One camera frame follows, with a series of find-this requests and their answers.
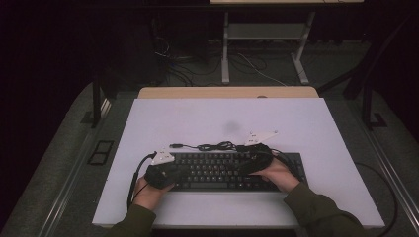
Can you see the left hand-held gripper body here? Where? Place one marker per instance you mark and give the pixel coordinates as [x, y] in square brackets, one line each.
[159, 174]

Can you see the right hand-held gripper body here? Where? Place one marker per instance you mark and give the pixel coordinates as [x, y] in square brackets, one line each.
[257, 156]

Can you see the black computer keyboard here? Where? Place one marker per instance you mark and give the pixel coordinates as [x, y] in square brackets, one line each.
[214, 171]

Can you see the person's right hand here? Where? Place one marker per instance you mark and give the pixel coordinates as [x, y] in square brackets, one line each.
[280, 176]

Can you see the black metal stand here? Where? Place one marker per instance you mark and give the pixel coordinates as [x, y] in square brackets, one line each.
[96, 105]
[366, 105]

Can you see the aluminium rail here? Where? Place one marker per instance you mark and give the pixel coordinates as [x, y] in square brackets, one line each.
[395, 174]
[67, 184]

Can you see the white metal desk frame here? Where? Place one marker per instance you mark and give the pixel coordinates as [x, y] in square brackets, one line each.
[263, 31]

